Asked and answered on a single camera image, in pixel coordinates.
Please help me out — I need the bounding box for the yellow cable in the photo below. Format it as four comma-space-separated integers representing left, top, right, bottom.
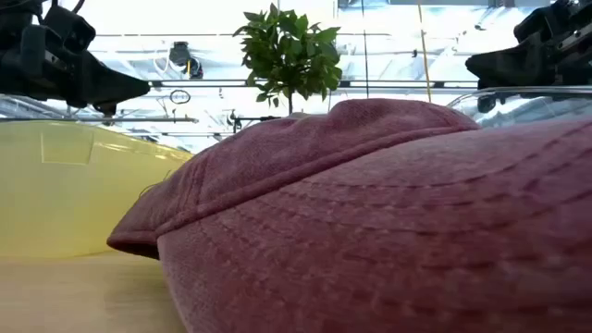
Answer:
417, 0, 433, 104

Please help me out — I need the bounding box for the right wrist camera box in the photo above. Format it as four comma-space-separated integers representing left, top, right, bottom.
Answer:
512, 0, 574, 43

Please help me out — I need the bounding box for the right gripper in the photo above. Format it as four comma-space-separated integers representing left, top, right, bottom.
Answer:
465, 13, 592, 90

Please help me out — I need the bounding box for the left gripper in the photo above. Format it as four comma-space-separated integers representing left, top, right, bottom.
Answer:
0, 25, 152, 116

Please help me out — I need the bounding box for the clear plastic bin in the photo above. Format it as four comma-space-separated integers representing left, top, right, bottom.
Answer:
446, 85, 592, 130

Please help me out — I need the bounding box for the green potted plant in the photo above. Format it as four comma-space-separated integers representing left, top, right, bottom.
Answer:
233, 2, 343, 116

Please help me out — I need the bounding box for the translucent yellow plastic bin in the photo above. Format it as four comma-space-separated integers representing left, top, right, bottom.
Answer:
0, 118, 194, 259

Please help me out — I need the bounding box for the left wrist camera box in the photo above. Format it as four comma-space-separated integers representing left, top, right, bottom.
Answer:
43, 3, 97, 53

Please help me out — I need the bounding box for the black round device with cables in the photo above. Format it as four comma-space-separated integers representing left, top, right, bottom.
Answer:
167, 40, 204, 80

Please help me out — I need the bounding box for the black metal table frame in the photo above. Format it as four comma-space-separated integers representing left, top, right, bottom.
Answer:
0, 79, 480, 140

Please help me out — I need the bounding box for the maroon baseball hat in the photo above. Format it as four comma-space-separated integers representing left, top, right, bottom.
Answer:
105, 97, 592, 333

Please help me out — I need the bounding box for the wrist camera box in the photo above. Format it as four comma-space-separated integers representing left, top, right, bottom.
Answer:
512, 0, 574, 43
43, 3, 97, 53

